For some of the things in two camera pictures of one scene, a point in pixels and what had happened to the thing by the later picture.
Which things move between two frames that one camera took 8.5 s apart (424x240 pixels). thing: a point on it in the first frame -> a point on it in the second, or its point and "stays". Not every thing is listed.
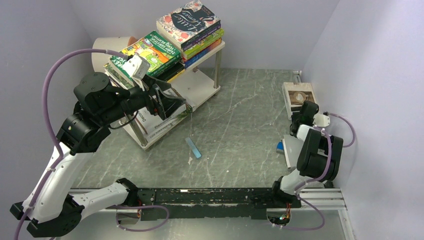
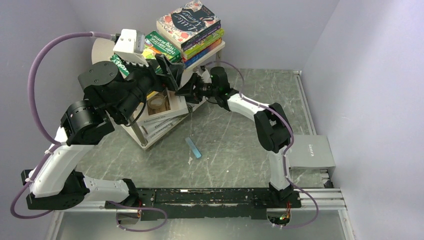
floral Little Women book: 188,22 stays
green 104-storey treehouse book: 157,50 stays
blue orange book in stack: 186,62 stays
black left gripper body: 158,106 -> 167,79
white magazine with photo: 294,94 -> 163,107
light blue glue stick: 193,147 stays
